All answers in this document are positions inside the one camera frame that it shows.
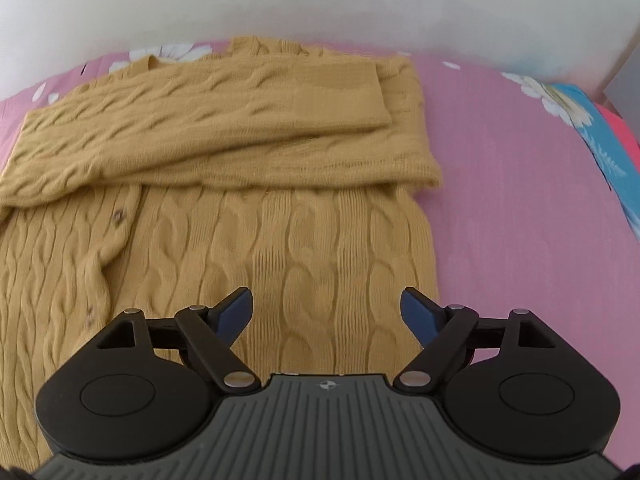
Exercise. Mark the pink floral bed sheet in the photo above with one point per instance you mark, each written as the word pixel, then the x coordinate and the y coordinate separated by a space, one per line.
pixel 510 195

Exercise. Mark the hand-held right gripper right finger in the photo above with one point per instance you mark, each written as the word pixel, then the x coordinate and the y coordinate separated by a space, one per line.
pixel 419 317

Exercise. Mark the red cloth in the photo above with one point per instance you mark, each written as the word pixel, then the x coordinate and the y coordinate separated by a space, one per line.
pixel 620 122

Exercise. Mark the blue floral pillow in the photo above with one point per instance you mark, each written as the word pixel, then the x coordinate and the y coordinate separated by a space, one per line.
pixel 595 140

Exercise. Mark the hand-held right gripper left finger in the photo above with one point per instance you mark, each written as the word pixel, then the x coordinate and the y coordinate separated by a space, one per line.
pixel 232 317

